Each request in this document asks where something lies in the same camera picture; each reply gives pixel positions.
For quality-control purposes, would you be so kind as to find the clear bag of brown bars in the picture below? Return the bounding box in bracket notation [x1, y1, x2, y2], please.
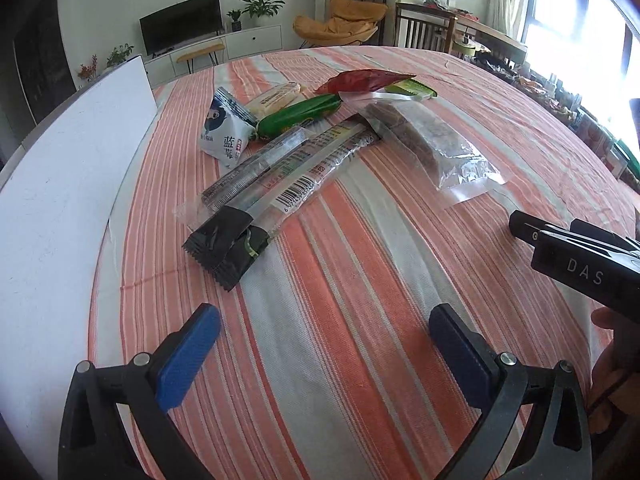
[340, 91, 508, 207]

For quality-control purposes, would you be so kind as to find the large leafy potted plant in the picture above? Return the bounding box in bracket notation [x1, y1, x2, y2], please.
[241, 0, 286, 27]

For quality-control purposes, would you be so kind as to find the white cardboard box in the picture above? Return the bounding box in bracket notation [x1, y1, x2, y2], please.
[0, 55, 158, 461]

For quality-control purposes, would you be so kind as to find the black snack packet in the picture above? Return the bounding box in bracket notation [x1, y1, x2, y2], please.
[181, 206, 271, 292]

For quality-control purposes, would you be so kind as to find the green plant in white vase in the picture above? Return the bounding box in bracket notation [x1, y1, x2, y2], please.
[105, 43, 135, 68]

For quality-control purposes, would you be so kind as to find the green stool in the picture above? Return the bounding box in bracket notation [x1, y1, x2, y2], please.
[450, 35, 482, 58]

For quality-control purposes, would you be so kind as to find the light green snack packet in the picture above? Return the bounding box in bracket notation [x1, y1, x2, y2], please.
[377, 78, 438, 103]

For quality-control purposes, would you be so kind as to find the row of assorted goods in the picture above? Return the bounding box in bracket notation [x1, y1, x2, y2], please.
[475, 55, 640, 183]

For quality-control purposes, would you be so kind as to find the person's right hand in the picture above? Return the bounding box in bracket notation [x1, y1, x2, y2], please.
[586, 306, 640, 413]

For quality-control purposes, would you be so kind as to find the white and blue snack packet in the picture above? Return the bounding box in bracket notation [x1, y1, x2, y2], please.
[200, 86, 259, 170]

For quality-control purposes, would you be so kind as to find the long clear barcode snack packet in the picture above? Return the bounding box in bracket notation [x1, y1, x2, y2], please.
[227, 114, 379, 237]

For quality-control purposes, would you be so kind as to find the wooden bench with metal legs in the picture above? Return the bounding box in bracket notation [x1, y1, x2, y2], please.
[176, 39, 227, 75]

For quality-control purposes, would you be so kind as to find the black television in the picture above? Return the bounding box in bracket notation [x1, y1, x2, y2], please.
[139, 0, 223, 56]

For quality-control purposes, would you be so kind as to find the orange lounge chair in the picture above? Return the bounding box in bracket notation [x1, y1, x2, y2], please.
[293, 0, 389, 50]

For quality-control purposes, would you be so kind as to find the white television cabinet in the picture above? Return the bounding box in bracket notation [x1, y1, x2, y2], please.
[142, 24, 283, 88]

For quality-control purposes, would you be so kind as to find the window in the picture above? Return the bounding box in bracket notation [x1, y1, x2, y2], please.
[520, 0, 640, 161]

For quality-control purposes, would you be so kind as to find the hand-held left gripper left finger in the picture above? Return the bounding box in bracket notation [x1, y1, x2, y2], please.
[57, 303, 223, 480]

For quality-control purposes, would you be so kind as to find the dark glass cabinet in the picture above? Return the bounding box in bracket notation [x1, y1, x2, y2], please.
[12, 5, 76, 126]

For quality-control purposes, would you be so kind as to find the red snack packet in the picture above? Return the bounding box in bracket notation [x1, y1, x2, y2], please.
[314, 69, 416, 96]

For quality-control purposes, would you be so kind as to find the green sausage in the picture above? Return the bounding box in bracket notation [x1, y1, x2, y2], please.
[255, 94, 343, 142]

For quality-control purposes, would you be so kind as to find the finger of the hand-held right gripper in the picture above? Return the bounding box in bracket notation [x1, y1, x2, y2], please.
[570, 218, 640, 252]
[509, 210, 573, 247]

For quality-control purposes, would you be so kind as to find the cream snack packet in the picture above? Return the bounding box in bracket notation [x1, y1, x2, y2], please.
[243, 82, 307, 117]

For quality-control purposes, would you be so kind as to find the long clear dark snack packet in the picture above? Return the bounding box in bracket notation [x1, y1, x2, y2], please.
[174, 126, 310, 226]

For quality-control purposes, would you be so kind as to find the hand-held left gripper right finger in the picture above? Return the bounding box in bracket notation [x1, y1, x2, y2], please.
[428, 303, 593, 480]

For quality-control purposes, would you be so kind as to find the orange striped tablecloth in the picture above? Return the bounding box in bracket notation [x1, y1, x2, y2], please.
[87, 45, 640, 480]

